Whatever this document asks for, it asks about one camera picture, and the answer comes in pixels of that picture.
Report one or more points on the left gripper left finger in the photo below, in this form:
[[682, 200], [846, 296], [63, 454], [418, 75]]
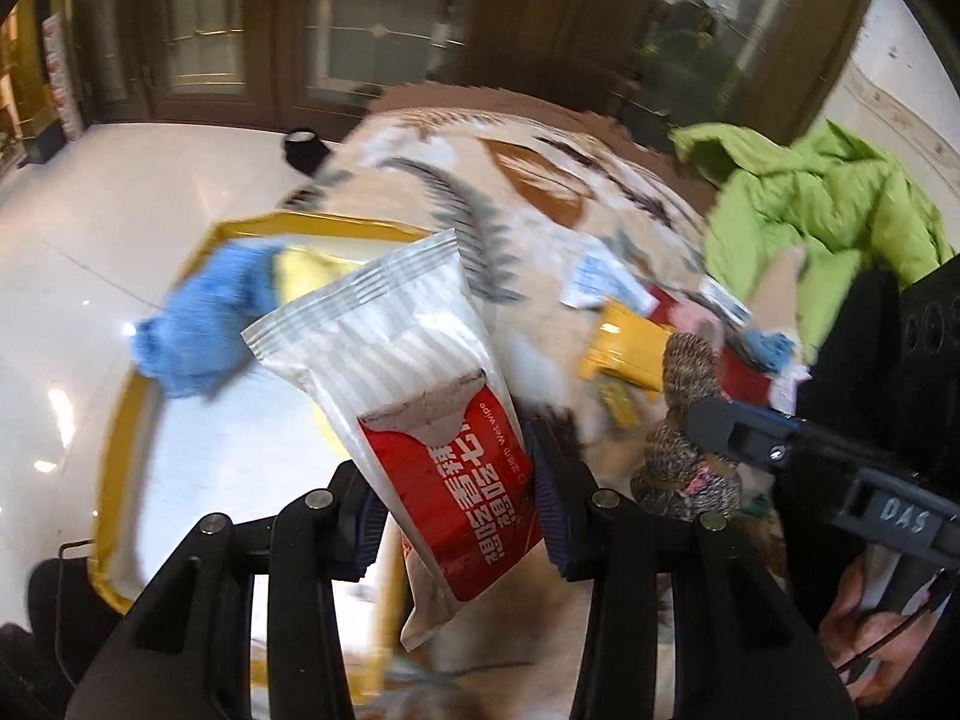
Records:
[[360, 519]]

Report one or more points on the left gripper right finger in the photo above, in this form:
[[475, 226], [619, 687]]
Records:
[[574, 528]]

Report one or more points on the white red wipes packet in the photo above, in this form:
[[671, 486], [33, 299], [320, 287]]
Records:
[[397, 358]]

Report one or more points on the yellow snack packet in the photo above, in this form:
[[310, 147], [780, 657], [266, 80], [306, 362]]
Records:
[[626, 346]]

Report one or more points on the blue fluffy cloth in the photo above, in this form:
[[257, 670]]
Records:
[[194, 344]]

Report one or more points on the white blue printed packet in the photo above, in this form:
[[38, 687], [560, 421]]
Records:
[[598, 278]]

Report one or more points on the right hand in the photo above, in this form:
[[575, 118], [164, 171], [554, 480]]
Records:
[[843, 634]]

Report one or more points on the small blue cloth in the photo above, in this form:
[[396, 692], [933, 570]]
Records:
[[768, 352]]

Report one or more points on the white barcode packet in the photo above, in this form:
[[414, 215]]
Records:
[[728, 307]]

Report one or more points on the leaf patterned blanket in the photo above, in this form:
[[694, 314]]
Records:
[[527, 186]]

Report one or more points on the green jacket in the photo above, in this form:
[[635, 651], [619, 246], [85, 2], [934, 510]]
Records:
[[850, 204]]

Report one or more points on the black round floor object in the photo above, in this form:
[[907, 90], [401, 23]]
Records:
[[305, 151]]

